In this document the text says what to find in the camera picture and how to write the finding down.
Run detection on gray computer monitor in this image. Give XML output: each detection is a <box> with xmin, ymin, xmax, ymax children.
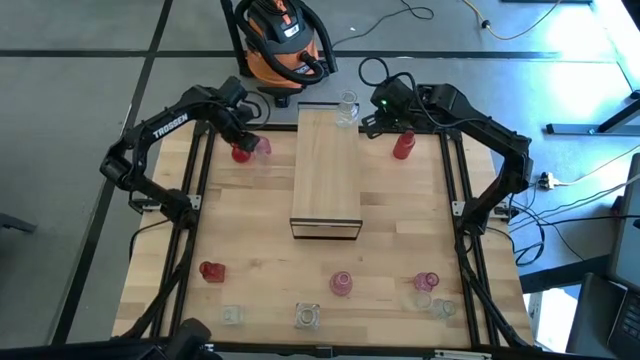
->
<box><xmin>607</xmin><ymin>152</ymin><xmax>640</xmax><ymax>292</ymax></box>

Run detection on pink tall conical vase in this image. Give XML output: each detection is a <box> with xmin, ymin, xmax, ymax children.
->
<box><xmin>328</xmin><ymin>270</ymin><xmax>355</xmax><ymax>297</ymax></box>

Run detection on red round glass vase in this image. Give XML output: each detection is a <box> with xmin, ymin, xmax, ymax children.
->
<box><xmin>230</xmin><ymin>143</ymin><xmax>253</xmax><ymax>165</ymax></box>

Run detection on clear small square vase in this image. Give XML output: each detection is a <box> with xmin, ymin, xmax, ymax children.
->
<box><xmin>220</xmin><ymin>304</ymin><xmax>246</xmax><ymax>327</ymax></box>

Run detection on pink bulbous ring-neck vase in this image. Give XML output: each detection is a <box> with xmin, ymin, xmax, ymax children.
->
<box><xmin>412</xmin><ymin>271</ymin><xmax>441</xmax><ymax>294</ymax></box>

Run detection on gray desk leg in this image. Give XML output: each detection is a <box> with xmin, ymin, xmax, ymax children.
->
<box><xmin>544</xmin><ymin>89</ymin><xmax>640</xmax><ymax>136</ymax></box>

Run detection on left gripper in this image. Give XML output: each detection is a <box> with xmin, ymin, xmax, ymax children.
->
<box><xmin>219</xmin><ymin>102</ymin><xmax>262</xmax><ymax>152</ymax></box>

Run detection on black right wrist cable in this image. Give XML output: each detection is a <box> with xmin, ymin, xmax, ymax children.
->
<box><xmin>357</xmin><ymin>56</ymin><xmax>419</xmax><ymax>89</ymax></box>

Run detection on black metal table frame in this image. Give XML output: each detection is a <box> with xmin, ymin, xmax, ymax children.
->
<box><xmin>112</xmin><ymin>112</ymin><xmax>536</xmax><ymax>360</ymax></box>

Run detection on silver rail plate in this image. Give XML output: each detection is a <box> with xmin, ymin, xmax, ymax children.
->
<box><xmin>433</xmin><ymin>349</ymin><xmax>494</xmax><ymax>360</ymax></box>

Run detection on clear wide-rim glass vase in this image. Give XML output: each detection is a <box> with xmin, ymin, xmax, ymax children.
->
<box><xmin>407</xmin><ymin>291</ymin><xmax>434</xmax><ymax>314</ymax></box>

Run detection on dark gray chair leg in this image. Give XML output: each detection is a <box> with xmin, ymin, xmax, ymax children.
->
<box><xmin>0</xmin><ymin>212</ymin><xmax>39</xmax><ymax>235</ymax></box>

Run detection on dark keyboard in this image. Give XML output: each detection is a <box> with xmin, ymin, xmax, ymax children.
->
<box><xmin>607</xmin><ymin>292</ymin><xmax>640</xmax><ymax>360</ymax></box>

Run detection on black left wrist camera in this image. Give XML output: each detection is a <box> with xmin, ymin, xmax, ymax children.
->
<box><xmin>219</xmin><ymin>74</ymin><xmax>250</xmax><ymax>107</ymax></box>

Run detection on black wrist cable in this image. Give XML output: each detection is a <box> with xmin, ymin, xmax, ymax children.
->
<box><xmin>244</xmin><ymin>91</ymin><xmax>272</xmax><ymax>132</ymax></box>
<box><xmin>357</xmin><ymin>56</ymin><xmax>419</xmax><ymax>89</ymax></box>

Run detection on orange black shop vacuum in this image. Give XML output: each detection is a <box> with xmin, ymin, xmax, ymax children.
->
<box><xmin>219</xmin><ymin>0</ymin><xmax>341</xmax><ymax>109</ymax></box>

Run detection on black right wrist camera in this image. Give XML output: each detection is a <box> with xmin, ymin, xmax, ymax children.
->
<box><xmin>372</xmin><ymin>84</ymin><xmax>401</xmax><ymax>114</ymax></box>

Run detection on white cable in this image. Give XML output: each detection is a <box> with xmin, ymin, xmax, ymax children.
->
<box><xmin>552</xmin><ymin>144</ymin><xmax>640</xmax><ymax>185</ymax></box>
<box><xmin>509</xmin><ymin>173</ymin><xmax>640</xmax><ymax>211</ymax></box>

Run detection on dark gray box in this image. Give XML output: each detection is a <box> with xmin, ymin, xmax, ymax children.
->
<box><xmin>567</xmin><ymin>272</ymin><xmax>626</xmax><ymax>359</ymax></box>

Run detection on pink ribbed wide-mouth vase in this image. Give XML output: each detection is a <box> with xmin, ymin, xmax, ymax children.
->
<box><xmin>252</xmin><ymin>135</ymin><xmax>274</xmax><ymax>159</ymax></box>

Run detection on yellow floor cable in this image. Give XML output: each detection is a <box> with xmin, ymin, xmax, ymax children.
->
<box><xmin>462</xmin><ymin>0</ymin><xmax>564</xmax><ymax>41</ymax></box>

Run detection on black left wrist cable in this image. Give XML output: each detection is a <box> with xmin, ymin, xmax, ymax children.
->
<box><xmin>244</xmin><ymin>91</ymin><xmax>272</xmax><ymax>132</ymax></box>

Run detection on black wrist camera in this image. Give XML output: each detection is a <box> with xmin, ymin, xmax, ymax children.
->
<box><xmin>219</xmin><ymin>74</ymin><xmax>250</xmax><ymax>107</ymax></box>
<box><xmin>372</xmin><ymin>84</ymin><xmax>401</xmax><ymax>114</ymax></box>

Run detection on red bottle-shaped glass vase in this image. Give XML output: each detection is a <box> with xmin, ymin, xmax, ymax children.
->
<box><xmin>392</xmin><ymin>129</ymin><xmax>417</xmax><ymax>161</ymax></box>

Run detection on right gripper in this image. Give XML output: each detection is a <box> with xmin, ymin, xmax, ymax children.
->
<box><xmin>360</xmin><ymin>82</ymin><xmax>421</xmax><ymax>140</ymax></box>

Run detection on black floor cable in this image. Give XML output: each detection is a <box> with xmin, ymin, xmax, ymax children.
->
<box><xmin>331</xmin><ymin>0</ymin><xmax>435</xmax><ymax>50</ymax></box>

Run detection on wooden shelf with black frame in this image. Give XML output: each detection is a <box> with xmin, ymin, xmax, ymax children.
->
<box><xmin>288</xmin><ymin>102</ymin><xmax>365</xmax><ymax>242</ymax></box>

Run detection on clear cut-crystal vase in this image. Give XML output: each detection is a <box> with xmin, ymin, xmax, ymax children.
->
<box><xmin>293</xmin><ymin>301</ymin><xmax>322</xmax><ymax>331</ymax></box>

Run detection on clear ribbed narrow-neck vase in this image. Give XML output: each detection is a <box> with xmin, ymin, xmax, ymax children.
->
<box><xmin>430</xmin><ymin>298</ymin><xmax>458</xmax><ymax>321</ymax></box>

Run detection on red ribbed square vase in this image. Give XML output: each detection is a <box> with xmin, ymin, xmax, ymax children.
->
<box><xmin>198</xmin><ymin>260</ymin><xmax>227</xmax><ymax>285</ymax></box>

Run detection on clear conical flask vase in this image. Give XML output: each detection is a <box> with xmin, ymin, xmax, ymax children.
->
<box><xmin>334</xmin><ymin>88</ymin><xmax>361</xmax><ymax>129</ymax></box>

